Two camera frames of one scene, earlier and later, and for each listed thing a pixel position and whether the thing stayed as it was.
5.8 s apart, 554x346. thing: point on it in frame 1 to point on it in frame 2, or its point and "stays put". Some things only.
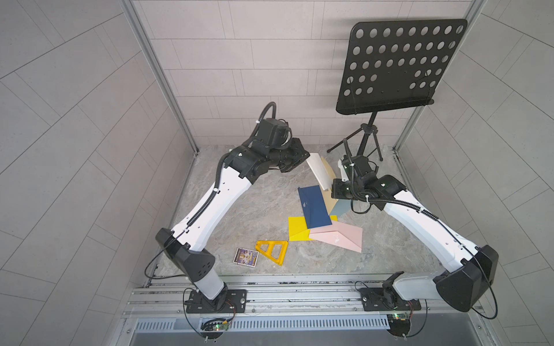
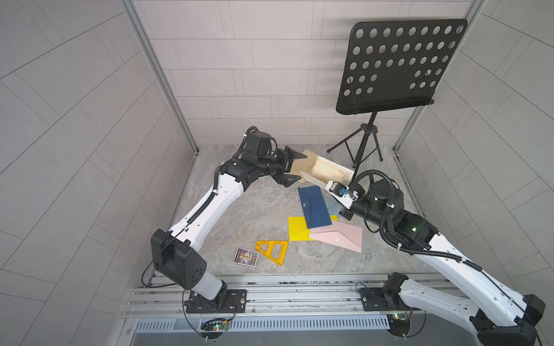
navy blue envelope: (314, 206) stays put
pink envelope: (340, 234) stays put
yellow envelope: (299, 230) stays put
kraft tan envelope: (327, 194) to (303, 165)
